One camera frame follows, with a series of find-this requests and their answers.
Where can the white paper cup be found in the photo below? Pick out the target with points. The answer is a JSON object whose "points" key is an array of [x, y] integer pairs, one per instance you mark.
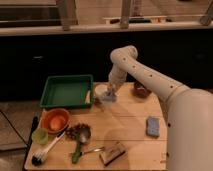
{"points": [[101, 91]]}

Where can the orange bowl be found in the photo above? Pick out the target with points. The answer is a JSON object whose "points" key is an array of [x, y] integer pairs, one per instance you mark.
{"points": [[55, 120]]}

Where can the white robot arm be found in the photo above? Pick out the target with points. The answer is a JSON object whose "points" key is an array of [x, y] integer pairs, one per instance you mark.
{"points": [[189, 111]]}

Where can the blue sponge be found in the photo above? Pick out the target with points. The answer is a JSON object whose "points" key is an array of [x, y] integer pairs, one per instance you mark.
{"points": [[152, 127]]}

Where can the light blue towel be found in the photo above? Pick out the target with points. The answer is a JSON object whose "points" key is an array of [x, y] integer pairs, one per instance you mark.
{"points": [[108, 96]]}

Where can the brown bowl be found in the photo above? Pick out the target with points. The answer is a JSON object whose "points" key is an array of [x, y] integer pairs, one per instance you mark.
{"points": [[140, 90]]}

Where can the white handled dish brush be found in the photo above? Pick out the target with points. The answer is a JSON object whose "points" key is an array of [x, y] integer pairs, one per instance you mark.
{"points": [[41, 154]]}

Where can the green handled metal scoop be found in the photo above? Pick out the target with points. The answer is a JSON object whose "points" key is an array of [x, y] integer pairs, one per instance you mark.
{"points": [[80, 141]]}

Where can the small green cup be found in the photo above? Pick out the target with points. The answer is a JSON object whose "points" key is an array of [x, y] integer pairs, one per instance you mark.
{"points": [[40, 136]]}

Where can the silver spoon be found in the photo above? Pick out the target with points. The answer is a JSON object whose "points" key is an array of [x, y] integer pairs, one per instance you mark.
{"points": [[89, 151]]}

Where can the green plastic tray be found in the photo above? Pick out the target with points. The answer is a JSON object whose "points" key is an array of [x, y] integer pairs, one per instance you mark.
{"points": [[69, 91]]}

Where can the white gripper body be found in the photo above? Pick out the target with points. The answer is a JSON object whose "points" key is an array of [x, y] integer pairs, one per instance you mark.
{"points": [[117, 78]]}

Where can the wooden block brush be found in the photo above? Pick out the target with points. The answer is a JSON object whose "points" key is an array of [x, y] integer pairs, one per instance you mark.
{"points": [[111, 153]]}

